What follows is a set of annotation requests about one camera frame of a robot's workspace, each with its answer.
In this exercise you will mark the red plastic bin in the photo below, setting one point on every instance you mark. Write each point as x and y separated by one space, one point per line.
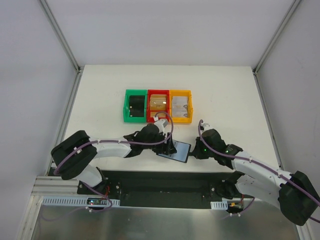
156 91

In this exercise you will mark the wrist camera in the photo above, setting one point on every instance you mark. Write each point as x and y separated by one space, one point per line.
205 126
161 124

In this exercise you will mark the yellow plastic bin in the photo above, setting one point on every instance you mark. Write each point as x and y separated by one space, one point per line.
188 93

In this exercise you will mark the black wallets in green bin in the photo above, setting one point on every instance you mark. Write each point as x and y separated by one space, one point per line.
137 106

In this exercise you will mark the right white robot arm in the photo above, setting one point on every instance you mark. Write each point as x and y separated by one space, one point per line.
292 193

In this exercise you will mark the left aluminium frame post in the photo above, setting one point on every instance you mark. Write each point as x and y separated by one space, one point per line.
59 34

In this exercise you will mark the left white cable duct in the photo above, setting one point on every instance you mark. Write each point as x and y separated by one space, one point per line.
68 201

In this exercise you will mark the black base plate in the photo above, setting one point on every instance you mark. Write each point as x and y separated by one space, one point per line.
151 189

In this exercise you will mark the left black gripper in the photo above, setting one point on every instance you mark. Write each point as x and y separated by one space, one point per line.
168 143

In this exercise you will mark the right aluminium frame post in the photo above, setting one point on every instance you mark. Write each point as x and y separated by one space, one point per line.
277 34

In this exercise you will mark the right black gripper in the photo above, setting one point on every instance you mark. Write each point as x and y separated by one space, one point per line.
196 148

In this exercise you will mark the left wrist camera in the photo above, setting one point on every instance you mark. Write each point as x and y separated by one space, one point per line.
161 124

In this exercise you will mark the silver VIP cards stack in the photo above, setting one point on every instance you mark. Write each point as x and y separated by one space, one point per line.
179 107

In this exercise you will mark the aluminium frame post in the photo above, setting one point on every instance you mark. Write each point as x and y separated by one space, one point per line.
59 34
277 34

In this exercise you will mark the gold VIP card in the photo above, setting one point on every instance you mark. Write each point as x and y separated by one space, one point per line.
159 115

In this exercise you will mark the gold cards stack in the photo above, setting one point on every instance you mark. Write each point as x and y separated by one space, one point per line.
157 102

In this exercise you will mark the right white cable duct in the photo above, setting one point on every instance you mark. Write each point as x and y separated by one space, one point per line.
219 205

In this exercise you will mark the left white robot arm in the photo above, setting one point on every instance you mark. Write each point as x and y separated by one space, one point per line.
73 156

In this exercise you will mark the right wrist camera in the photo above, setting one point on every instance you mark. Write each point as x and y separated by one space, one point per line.
205 126

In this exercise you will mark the white cable duct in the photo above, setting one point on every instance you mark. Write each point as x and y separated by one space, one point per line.
68 201
219 205

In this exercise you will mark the black card holder wallet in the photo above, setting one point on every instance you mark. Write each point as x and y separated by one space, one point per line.
180 153

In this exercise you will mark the green plastic bin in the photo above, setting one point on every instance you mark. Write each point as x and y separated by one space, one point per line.
126 117

